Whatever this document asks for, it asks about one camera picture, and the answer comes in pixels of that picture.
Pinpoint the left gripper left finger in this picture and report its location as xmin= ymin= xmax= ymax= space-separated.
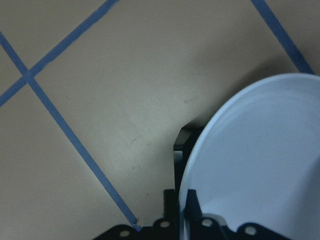
xmin=163 ymin=189 xmax=179 ymax=222

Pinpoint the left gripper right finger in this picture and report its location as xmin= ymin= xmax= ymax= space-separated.
xmin=185 ymin=189 xmax=203 ymax=222

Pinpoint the blue plate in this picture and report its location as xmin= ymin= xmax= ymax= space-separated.
xmin=179 ymin=73 xmax=320 ymax=240

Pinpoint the black plate rack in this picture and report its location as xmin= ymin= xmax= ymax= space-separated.
xmin=173 ymin=126 xmax=204 ymax=193

